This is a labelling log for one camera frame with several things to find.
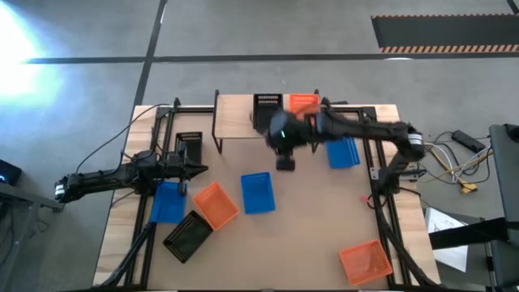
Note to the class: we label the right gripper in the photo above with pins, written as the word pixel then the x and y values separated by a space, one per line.
pixel 285 163

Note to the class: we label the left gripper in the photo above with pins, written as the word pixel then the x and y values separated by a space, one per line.
pixel 174 168

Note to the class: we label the black plastic slotted basket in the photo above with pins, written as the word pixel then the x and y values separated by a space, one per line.
pixel 263 107
pixel 194 142
pixel 187 237

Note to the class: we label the orange plastic slotted basket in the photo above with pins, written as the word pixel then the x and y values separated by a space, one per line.
pixel 302 103
pixel 365 263
pixel 215 206

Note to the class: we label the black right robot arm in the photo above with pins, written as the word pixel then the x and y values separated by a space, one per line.
pixel 365 130

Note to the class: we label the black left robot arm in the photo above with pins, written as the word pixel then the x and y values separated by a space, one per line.
pixel 101 178

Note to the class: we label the wooden shelf with black legs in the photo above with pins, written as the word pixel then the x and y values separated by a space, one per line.
pixel 235 117

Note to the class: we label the blue plastic slotted basket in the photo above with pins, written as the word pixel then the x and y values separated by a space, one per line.
pixel 341 153
pixel 258 194
pixel 167 204

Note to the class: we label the white paper sheet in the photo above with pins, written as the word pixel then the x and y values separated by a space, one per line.
pixel 448 239

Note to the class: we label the black power strip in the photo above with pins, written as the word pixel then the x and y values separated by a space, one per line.
pixel 468 140

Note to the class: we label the black device with blue light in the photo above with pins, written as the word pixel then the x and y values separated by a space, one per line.
pixel 9 172

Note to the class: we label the black hazard striped floor mat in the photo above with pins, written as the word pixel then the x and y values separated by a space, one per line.
pixel 446 32

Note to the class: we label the dark grey chair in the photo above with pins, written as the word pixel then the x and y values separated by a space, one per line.
pixel 504 170

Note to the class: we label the black aluminium rig frame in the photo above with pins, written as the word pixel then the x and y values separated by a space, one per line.
pixel 141 215

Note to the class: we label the silver mounting bracket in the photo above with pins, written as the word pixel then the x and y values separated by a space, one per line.
pixel 375 173

